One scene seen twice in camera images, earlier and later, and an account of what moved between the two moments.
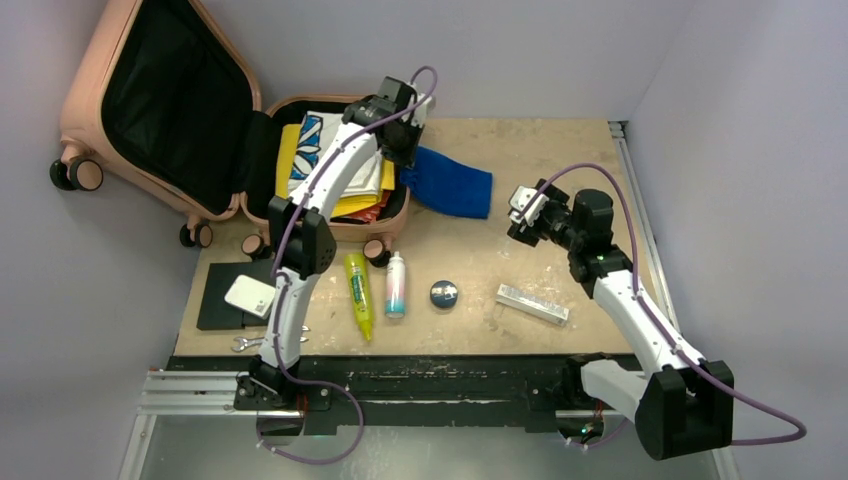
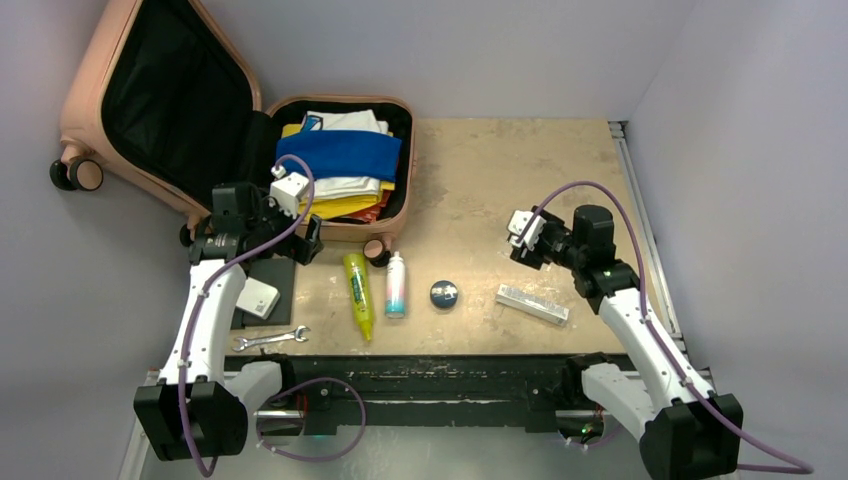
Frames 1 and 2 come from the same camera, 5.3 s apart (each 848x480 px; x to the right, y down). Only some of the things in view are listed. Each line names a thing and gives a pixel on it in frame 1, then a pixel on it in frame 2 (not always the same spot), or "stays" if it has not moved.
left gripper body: x=406 y=141 → x=271 y=219
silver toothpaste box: x=533 y=304 stays
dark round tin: x=443 y=294 stays
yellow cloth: x=346 y=204 stays
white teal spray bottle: x=395 y=287 stays
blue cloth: x=444 y=184 → x=332 y=153
